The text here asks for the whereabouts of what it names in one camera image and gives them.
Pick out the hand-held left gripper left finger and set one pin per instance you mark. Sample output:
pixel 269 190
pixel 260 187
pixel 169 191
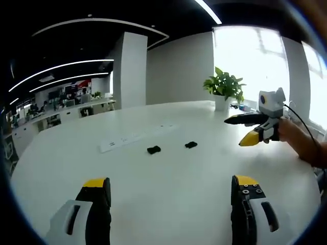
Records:
pixel 87 211

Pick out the black plastic buckle prong part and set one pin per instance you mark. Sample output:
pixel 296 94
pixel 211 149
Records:
pixel 191 145

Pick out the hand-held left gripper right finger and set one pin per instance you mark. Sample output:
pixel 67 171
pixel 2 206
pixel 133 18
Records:
pixel 251 214

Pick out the person's right hand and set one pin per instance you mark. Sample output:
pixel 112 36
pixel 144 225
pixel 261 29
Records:
pixel 287 130

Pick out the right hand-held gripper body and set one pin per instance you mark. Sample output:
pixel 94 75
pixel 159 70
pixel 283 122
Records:
pixel 271 112

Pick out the green potted plant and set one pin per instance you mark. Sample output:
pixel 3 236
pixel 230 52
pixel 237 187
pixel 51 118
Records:
pixel 224 85

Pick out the white plant pot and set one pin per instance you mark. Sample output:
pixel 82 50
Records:
pixel 221 102

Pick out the white office counter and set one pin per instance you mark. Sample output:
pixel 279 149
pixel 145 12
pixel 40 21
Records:
pixel 58 114

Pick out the small objects on windowsill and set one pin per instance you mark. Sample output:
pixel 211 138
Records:
pixel 238 106

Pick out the black plastic buckle socket part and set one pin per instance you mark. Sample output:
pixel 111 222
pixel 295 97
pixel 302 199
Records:
pixel 153 149

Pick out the white table power strip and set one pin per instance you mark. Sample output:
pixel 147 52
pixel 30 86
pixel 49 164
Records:
pixel 139 136

